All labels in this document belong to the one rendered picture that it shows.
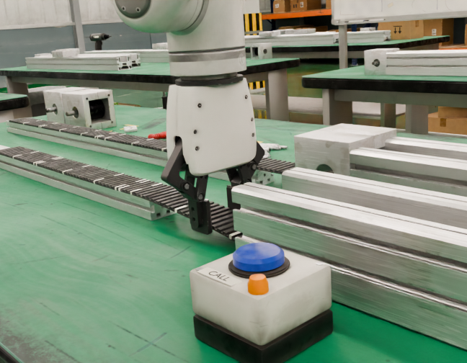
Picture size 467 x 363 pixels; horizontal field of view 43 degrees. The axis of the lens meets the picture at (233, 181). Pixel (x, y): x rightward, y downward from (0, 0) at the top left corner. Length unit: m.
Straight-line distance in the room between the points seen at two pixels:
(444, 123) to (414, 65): 2.25
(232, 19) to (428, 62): 1.71
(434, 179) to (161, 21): 0.33
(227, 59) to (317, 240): 0.22
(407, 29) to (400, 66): 2.71
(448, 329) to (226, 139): 0.31
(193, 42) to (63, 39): 12.17
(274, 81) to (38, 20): 9.35
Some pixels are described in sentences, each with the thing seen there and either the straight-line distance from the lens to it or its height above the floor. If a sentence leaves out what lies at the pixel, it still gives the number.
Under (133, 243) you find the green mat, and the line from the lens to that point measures 0.72.
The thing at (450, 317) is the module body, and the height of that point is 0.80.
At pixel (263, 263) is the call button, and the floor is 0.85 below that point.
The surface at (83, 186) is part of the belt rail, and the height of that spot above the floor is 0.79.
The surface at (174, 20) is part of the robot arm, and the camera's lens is 0.58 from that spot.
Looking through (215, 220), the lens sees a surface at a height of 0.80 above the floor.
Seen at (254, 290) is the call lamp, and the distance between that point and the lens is 0.42.
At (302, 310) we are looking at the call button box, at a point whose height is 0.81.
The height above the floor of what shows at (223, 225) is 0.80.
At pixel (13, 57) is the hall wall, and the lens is 12.33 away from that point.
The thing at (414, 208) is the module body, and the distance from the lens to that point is 0.55.
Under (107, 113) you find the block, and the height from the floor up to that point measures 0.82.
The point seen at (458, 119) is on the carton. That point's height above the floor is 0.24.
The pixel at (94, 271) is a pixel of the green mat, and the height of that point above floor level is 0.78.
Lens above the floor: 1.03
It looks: 15 degrees down
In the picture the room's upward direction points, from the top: 4 degrees counter-clockwise
